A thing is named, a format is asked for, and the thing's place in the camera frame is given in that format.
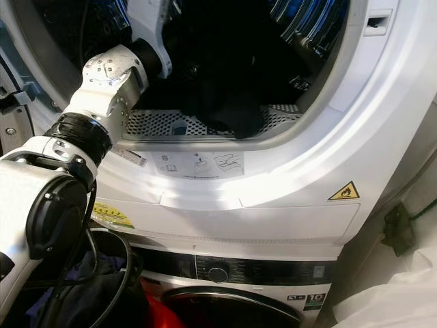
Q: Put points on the dark clothes pile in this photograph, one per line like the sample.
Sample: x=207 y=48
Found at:
x=235 y=75

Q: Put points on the round dark washer door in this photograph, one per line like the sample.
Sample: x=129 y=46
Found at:
x=232 y=307

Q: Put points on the small white barcode label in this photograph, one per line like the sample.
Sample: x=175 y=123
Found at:
x=130 y=156

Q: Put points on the black wall bracket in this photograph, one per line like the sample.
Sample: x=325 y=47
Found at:
x=399 y=231

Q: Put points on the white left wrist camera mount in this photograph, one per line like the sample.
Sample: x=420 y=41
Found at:
x=151 y=24

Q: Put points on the round grey dryer door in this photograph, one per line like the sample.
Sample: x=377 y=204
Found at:
x=15 y=126

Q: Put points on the yellow triangle flame sticker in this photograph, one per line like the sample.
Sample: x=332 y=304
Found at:
x=345 y=193

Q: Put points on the perforated white lint filter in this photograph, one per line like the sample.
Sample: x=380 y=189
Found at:
x=150 y=123

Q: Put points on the black washer control knob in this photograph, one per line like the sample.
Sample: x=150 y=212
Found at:
x=218 y=275

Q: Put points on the chrome dryer drum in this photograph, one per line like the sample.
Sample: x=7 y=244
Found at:
x=314 y=24

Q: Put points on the dark blue laundry heap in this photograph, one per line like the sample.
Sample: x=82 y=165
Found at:
x=89 y=294

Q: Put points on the green ten year sticker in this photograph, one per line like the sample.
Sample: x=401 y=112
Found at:
x=315 y=302

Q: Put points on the yellow label sticker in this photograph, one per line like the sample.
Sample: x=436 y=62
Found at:
x=111 y=215

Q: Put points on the white plastic bag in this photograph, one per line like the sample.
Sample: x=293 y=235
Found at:
x=396 y=294

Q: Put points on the white pictogram instruction sticker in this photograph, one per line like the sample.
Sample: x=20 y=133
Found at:
x=198 y=164

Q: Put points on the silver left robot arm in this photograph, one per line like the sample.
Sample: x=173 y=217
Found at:
x=34 y=184

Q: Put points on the white washing machine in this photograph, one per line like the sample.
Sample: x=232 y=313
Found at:
x=252 y=272

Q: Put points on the red plastic basket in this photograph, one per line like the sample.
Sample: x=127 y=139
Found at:
x=164 y=311

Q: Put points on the white tumble dryer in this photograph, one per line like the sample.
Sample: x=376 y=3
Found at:
x=314 y=150

